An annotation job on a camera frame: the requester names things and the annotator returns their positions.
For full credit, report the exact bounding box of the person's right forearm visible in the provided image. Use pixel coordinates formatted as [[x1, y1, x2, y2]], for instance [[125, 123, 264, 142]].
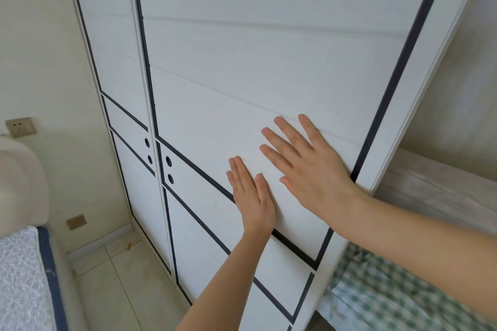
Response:
[[334, 191, 497, 320]]

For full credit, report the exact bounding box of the white mattress with blue edge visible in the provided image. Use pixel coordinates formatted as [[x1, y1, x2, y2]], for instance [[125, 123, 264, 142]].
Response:
[[0, 225, 70, 331]]

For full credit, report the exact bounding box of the narrow white sliding wardrobe door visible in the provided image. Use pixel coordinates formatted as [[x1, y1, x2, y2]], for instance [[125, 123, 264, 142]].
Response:
[[63, 0, 180, 279]]

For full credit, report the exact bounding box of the white padded headboard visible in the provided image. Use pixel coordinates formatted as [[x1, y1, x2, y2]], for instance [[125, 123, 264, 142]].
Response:
[[0, 136, 51, 239]]

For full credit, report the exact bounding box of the wide white sliding wardrobe door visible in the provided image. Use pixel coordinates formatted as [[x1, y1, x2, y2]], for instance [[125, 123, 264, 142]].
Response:
[[129, 0, 456, 331]]

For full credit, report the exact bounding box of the beige wall socket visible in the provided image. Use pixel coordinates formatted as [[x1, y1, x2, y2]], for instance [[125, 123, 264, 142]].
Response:
[[5, 117, 38, 138]]

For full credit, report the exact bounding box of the person's left hand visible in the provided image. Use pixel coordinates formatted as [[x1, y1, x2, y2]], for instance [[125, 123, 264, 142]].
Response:
[[226, 156, 276, 237]]

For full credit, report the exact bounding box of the white wardrobe frame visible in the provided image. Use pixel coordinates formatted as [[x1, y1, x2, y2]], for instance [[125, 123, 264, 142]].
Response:
[[299, 0, 497, 331]]

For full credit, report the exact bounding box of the person's left forearm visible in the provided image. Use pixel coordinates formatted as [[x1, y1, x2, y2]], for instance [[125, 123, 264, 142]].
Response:
[[175, 226, 277, 331]]

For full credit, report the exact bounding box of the beige wall switch plate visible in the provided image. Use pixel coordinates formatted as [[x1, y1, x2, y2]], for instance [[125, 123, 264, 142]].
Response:
[[66, 214, 87, 231]]

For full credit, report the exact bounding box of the green checked cloth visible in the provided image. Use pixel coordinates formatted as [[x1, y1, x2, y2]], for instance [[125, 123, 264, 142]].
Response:
[[318, 241, 497, 331]]

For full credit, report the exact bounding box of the person's right hand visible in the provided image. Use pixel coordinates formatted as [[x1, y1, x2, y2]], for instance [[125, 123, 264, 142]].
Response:
[[259, 114, 364, 227]]

